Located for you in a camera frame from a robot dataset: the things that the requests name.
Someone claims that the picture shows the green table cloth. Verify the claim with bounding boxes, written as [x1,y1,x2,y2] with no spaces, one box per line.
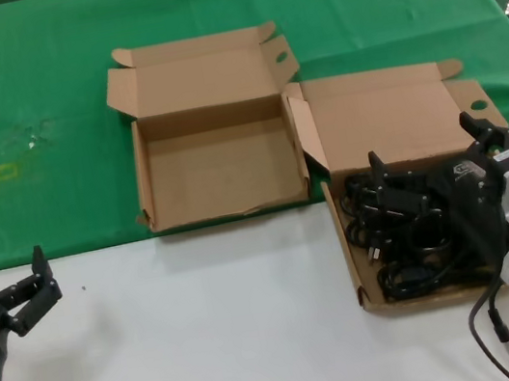
[0,0,509,271]

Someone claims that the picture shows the torn-edged open cardboard box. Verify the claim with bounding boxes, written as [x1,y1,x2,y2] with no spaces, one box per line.
[96,16,325,238]

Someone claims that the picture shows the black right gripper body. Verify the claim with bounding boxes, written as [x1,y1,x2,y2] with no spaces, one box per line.
[423,136,509,278]

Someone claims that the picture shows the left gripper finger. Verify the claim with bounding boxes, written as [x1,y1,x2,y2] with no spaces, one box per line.
[0,260,69,340]
[0,243,54,313]

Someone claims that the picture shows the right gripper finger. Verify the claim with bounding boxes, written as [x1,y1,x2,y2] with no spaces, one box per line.
[458,104,509,161]
[366,141,439,229]

